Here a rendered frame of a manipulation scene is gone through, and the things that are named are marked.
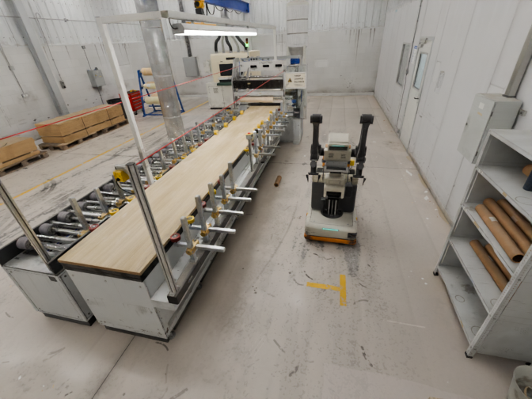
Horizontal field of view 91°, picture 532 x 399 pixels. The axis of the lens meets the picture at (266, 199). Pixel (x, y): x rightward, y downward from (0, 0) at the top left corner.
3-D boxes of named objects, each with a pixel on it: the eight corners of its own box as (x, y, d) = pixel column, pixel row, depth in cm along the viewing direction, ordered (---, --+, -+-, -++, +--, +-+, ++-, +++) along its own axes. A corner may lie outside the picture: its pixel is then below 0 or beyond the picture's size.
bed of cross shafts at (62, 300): (248, 143, 667) (245, 109, 624) (91, 328, 246) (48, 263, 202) (226, 142, 680) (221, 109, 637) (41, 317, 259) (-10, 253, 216)
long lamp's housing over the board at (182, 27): (256, 34, 424) (256, 28, 420) (184, 33, 226) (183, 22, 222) (249, 35, 427) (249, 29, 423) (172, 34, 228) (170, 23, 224)
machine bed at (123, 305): (279, 144, 649) (279, 108, 604) (169, 347, 227) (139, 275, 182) (252, 143, 664) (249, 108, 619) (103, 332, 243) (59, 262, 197)
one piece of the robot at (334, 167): (322, 176, 294) (323, 157, 283) (347, 177, 288) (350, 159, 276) (321, 183, 281) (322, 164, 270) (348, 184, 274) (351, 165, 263)
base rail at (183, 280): (289, 119, 612) (289, 115, 606) (178, 305, 190) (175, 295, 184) (286, 119, 613) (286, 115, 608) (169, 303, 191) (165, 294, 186)
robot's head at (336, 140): (328, 138, 279) (328, 131, 265) (349, 139, 274) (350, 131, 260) (327, 151, 275) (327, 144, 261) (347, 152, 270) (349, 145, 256)
